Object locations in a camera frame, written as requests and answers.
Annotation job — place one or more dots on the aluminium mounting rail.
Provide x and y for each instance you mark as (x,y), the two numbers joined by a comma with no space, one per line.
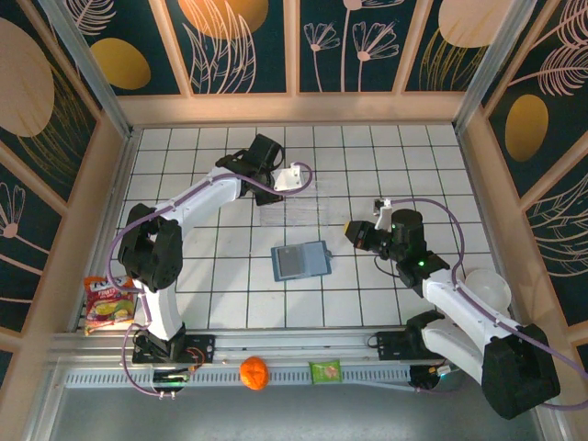
(294,342)

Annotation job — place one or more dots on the orange candy bag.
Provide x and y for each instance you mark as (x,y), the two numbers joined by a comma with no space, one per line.
(110,303)

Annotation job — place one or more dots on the clear acrylic tray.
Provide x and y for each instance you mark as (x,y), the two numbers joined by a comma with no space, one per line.
(294,213)

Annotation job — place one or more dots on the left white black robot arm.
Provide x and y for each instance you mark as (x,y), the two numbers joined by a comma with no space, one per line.
(197,202)

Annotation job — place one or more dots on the orange mandarin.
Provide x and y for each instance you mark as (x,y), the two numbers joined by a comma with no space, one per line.
(254,373)

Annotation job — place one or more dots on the blue card holder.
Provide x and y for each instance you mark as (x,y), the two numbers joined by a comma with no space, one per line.
(317,259)

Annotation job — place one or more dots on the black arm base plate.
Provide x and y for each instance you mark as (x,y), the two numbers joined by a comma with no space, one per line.
(390,347)
(202,349)

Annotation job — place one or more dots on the aluminium frame post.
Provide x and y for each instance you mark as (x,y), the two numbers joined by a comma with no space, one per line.
(92,73)
(491,64)

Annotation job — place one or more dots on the green snack packet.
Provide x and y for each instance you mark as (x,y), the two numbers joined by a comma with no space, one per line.
(325,372)

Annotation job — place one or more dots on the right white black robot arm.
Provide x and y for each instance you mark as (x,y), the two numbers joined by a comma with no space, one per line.
(459,317)

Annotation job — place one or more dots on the white bowl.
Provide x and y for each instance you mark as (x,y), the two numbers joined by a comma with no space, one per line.
(489,287)

